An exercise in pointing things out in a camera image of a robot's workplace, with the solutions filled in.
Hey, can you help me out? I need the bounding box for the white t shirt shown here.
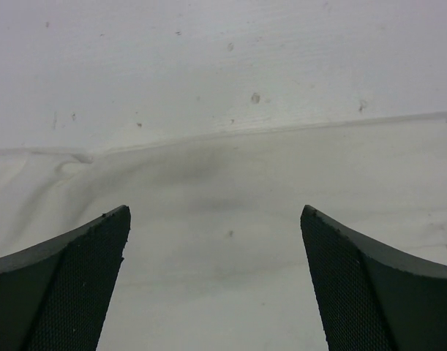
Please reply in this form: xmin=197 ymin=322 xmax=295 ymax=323
xmin=0 ymin=114 xmax=447 ymax=350

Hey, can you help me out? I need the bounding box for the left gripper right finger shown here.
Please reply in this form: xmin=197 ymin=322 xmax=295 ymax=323
xmin=300 ymin=205 xmax=447 ymax=350

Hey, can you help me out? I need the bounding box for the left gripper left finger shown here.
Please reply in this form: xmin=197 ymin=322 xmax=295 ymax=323
xmin=0 ymin=205 xmax=131 ymax=351

